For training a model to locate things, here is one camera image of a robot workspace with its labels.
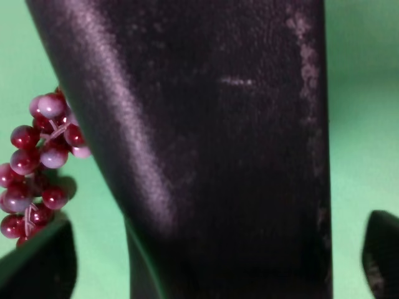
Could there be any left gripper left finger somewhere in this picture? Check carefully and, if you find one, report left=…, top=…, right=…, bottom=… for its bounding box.
left=1, top=219, right=77, bottom=299

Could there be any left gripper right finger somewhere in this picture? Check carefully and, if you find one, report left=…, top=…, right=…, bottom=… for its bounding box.
left=362, top=210, right=398, bottom=298

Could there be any black leather pouch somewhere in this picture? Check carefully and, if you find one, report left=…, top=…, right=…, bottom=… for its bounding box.
left=27, top=1, right=333, bottom=298

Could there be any red artificial grape bunch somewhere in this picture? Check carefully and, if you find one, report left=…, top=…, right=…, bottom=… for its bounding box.
left=1, top=87, right=91, bottom=246

